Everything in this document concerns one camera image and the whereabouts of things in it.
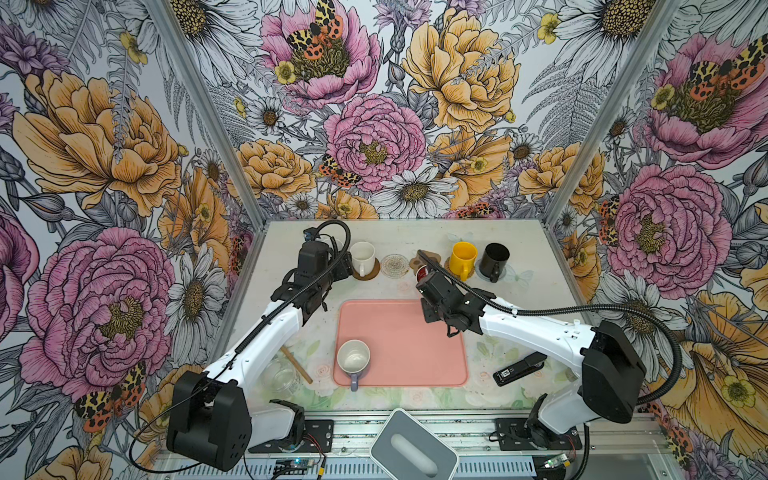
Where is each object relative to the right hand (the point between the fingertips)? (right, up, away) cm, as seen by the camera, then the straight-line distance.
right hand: (435, 309), depth 85 cm
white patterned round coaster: (-11, +11, +23) cm, 28 cm away
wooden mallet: (-43, -13, +4) cm, 45 cm away
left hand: (-27, +12, 0) cm, 29 cm away
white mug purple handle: (-23, -13, 0) cm, 27 cm away
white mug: (-21, +14, +12) cm, 28 cm away
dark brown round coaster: (-19, +8, +20) cm, 29 cm away
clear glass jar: (-43, -19, -1) cm, 46 cm away
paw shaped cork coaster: (-5, +14, -7) cm, 16 cm away
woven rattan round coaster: (+7, +11, +21) cm, 25 cm away
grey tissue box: (-9, -31, -13) cm, 34 cm away
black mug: (+21, +13, +15) cm, 29 cm away
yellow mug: (+11, +13, +14) cm, 22 cm away
